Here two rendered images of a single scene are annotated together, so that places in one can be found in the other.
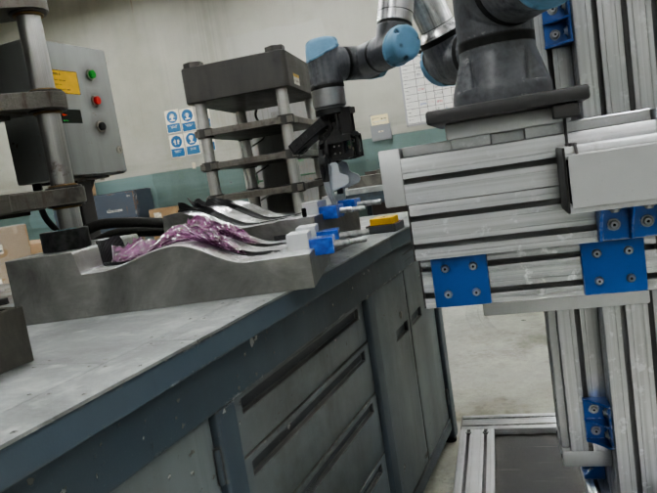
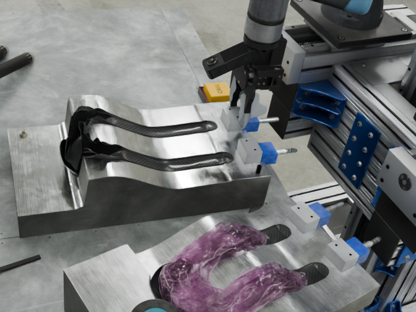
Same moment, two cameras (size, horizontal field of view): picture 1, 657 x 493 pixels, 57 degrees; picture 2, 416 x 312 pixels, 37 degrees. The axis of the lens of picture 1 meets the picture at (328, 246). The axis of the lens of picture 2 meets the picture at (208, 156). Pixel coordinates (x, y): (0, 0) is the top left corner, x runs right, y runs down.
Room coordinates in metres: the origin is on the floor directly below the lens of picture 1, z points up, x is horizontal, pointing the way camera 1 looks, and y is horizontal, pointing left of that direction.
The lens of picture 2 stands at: (0.69, 0.83, 1.72)
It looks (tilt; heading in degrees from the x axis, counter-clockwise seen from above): 40 degrees down; 312
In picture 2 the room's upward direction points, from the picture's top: 10 degrees clockwise
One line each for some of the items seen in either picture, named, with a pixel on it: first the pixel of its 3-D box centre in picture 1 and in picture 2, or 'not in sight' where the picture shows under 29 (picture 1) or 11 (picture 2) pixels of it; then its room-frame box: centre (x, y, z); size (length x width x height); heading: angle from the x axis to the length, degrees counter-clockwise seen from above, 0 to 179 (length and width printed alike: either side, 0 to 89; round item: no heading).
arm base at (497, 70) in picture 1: (499, 70); not in sight; (0.98, -0.31, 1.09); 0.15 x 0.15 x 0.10
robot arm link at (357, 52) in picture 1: (366, 61); not in sight; (1.43, -0.15, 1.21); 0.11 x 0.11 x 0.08; 27
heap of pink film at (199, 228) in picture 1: (182, 237); (233, 268); (1.10, 0.26, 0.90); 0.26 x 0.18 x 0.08; 83
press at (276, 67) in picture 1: (275, 173); not in sight; (6.00, 0.41, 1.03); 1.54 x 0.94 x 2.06; 167
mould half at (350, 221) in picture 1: (242, 230); (137, 154); (1.46, 0.20, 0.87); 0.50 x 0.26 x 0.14; 66
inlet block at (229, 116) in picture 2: (353, 204); (251, 121); (1.39, -0.07, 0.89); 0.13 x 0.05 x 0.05; 66
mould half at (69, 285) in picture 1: (183, 261); (229, 287); (1.10, 0.26, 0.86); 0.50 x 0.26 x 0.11; 83
